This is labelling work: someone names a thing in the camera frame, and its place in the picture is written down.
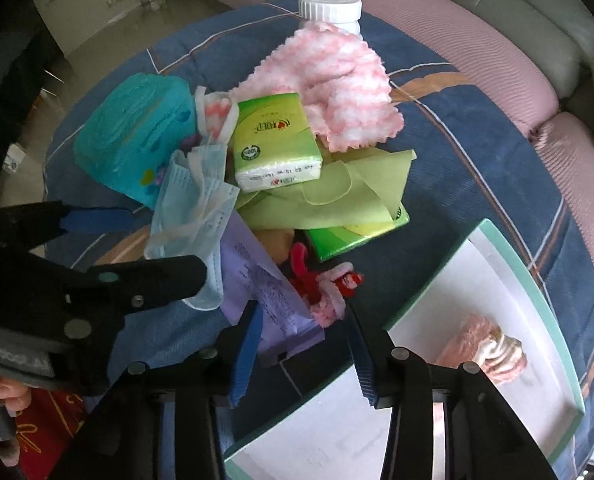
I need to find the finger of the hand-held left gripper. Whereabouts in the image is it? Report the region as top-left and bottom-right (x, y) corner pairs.
(0, 200), (151, 254)
(60, 255), (208, 343)

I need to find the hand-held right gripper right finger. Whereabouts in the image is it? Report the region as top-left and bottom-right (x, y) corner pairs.
(345, 305), (558, 480)

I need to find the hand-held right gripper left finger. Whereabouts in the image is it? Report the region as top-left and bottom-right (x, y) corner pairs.
(70, 300), (266, 480)

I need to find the purple paper packet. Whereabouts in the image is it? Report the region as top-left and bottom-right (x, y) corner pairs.
(219, 212), (325, 361)

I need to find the blue face mask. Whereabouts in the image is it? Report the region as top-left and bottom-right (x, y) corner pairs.
(144, 142), (240, 311)

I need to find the white box with green rim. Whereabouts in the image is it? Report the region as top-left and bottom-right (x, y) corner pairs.
(224, 219), (586, 480)

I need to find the light green fabric bag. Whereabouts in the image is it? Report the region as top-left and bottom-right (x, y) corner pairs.
(234, 149), (418, 233)

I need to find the green tissue pack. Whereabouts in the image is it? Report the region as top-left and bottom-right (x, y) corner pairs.
(304, 205), (410, 263)
(232, 92), (324, 193)

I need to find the pink white fluffy cloth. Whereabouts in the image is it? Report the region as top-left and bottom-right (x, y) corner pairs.
(227, 22), (405, 153)

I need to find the person's left hand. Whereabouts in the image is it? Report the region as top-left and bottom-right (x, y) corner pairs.
(0, 377), (32, 416)

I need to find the red pink pipe cleaner toy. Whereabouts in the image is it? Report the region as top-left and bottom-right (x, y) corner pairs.
(289, 242), (365, 328)

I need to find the teal purple toy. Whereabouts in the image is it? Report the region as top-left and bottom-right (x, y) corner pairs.
(74, 72), (200, 211)

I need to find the red patterned cloth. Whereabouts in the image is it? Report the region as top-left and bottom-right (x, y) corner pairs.
(14, 387), (96, 480)

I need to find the pink knitted cloth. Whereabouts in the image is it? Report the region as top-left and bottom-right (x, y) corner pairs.
(434, 314), (528, 386)

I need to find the small pink white cloth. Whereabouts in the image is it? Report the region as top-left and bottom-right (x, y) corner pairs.
(193, 86), (239, 143)

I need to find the cream cabinet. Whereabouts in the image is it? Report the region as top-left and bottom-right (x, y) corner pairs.
(30, 0), (199, 59)

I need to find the blue plaid tablecloth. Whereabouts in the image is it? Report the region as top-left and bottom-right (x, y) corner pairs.
(42, 2), (594, 480)

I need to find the pink sofa cushion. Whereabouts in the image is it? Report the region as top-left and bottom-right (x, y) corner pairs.
(533, 111), (594, 266)
(217, 0), (560, 133)

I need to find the white plastic bottle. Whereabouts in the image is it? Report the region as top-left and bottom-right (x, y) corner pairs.
(297, 0), (364, 41)

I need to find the grey green sofa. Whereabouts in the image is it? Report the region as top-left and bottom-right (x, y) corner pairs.
(394, 0), (594, 102)

